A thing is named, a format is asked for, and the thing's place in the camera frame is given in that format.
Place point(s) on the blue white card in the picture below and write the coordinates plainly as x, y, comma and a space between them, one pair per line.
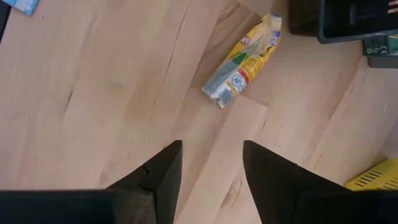
21, 5

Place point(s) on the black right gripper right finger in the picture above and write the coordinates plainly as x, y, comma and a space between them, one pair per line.
295, 199

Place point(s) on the large black plastic basket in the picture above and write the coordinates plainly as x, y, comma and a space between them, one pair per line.
342, 18

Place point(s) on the yellow plastic basket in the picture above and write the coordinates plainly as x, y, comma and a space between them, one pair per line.
376, 179

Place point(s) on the plastic crayon pack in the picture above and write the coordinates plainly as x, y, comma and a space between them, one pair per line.
245, 62

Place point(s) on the yellow green crayon box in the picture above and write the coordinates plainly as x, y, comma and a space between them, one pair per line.
379, 46

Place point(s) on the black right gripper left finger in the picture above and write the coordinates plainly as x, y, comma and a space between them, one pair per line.
140, 205

